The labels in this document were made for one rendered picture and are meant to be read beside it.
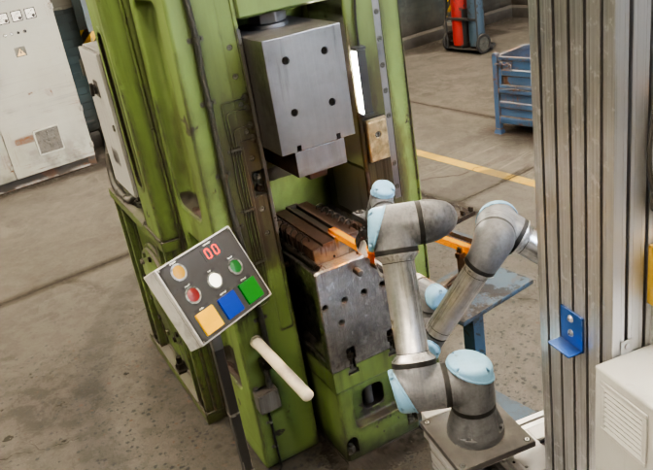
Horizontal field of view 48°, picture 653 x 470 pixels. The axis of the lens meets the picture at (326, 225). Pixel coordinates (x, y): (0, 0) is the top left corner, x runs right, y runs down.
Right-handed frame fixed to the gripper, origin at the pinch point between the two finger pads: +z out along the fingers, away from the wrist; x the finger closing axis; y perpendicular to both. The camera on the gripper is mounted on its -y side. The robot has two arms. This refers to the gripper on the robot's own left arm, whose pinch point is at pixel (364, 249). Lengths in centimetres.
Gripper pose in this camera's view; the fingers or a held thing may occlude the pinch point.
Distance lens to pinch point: 264.1
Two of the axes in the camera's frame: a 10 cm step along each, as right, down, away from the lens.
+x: 8.6, -3.2, 3.9
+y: 5.0, 7.0, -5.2
